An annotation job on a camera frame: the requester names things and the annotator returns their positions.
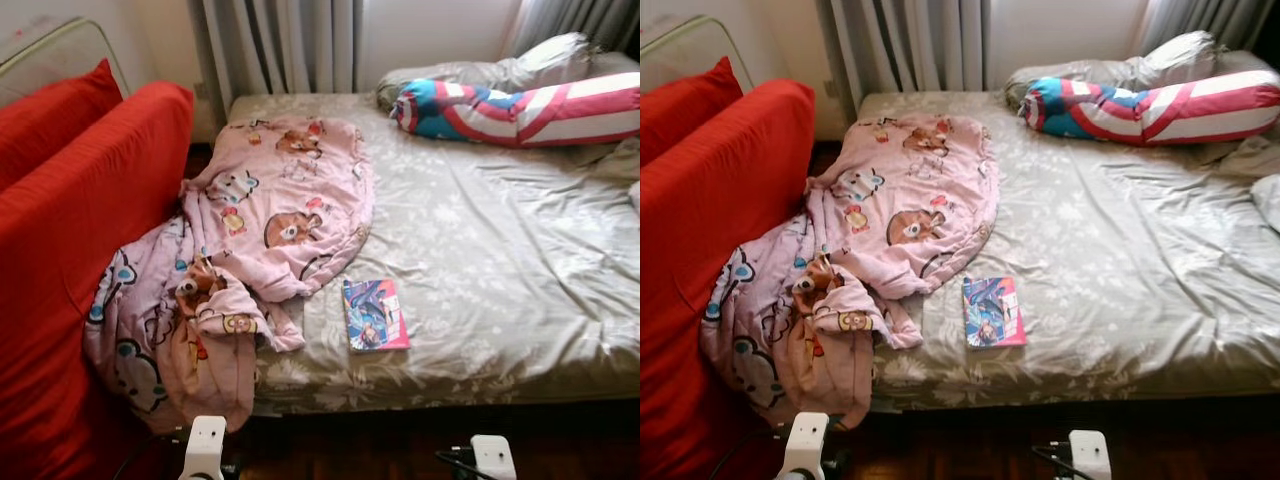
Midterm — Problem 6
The pink cartoon print blanket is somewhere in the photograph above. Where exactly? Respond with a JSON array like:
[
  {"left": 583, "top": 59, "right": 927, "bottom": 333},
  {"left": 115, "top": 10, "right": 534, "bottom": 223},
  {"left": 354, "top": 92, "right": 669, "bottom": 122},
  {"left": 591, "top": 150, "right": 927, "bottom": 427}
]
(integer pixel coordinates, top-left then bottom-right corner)
[
  {"left": 698, "top": 113, "right": 1001, "bottom": 431},
  {"left": 82, "top": 113, "right": 376, "bottom": 433}
]

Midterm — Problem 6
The red folded mattress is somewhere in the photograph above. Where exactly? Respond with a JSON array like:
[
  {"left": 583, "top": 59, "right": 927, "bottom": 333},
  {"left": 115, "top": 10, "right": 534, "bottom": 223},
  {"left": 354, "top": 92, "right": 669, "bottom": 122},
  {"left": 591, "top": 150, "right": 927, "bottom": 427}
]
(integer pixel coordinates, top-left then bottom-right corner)
[
  {"left": 640, "top": 55, "right": 816, "bottom": 480},
  {"left": 0, "top": 58, "right": 196, "bottom": 480}
]

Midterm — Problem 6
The flat grey floral pillow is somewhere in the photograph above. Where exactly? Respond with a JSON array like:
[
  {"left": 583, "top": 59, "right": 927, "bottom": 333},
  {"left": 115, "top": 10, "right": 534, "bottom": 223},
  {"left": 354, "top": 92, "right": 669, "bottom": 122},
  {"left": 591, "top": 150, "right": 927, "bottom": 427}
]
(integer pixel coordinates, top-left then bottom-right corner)
[
  {"left": 590, "top": 50, "right": 641, "bottom": 79},
  {"left": 1215, "top": 48, "right": 1280, "bottom": 81}
]

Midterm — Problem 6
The blue pink comic book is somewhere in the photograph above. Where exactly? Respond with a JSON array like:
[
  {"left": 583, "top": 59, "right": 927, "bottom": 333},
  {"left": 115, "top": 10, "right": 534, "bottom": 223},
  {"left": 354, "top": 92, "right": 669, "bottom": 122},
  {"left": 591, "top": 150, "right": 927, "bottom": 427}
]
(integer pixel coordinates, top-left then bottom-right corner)
[
  {"left": 341, "top": 277, "right": 411, "bottom": 353},
  {"left": 962, "top": 276, "right": 1028, "bottom": 350}
]

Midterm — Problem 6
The grey folded cloth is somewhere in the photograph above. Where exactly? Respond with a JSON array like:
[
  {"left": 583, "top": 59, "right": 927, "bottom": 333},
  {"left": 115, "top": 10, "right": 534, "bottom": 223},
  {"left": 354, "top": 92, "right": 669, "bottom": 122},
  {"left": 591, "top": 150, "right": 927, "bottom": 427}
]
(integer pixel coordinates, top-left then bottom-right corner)
[
  {"left": 575, "top": 135, "right": 641, "bottom": 181},
  {"left": 1200, "top": 135, "right": 1280, "bottom": 181}
]

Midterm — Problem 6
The bed with grey floral sheet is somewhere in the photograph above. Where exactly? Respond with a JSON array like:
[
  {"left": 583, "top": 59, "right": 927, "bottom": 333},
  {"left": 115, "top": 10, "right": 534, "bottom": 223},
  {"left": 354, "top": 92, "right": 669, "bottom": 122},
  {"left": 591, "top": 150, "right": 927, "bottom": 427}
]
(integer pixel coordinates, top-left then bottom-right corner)
[
  {"left": 225, "top": 92, "right": 641, "bottom": 416},
  {"left": 855, "top": 90, "right": 1280, "bottom": 411}
]

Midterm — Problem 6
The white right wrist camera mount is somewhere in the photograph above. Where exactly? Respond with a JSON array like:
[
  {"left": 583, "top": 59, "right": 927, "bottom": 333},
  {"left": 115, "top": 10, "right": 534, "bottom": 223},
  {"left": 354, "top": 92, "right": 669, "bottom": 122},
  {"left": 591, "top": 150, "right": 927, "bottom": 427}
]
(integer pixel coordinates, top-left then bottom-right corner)
[
  {"left": 1068, "top": 430, "right": 1113, "bottom": 480},
  {"left": 470, "top": 434, "right": 518, "bottom": 480}
]

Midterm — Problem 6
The crumpled grey pillow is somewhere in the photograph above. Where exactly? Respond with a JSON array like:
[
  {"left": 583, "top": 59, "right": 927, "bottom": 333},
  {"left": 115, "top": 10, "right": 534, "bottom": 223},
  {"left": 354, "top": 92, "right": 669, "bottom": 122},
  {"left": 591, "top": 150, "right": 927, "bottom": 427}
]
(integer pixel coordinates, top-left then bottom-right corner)
[
  {"left": 375, "top": 32, "right": 601, "bottom": 111},
  {"left": 1005, "top": 30, "right": 1226, "bottom": 109}
]

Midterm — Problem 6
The red white blue bolster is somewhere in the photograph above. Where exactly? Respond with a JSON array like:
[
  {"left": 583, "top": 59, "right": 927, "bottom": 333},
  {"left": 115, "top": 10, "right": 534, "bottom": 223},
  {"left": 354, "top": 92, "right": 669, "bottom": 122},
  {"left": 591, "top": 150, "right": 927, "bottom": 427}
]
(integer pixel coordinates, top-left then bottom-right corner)
[
  {"left": 390, "top": 72, "right": 641, "bottom": 149},
  {"left": 1020, "top": 70, "right": 1280, "bottom": 148}
]

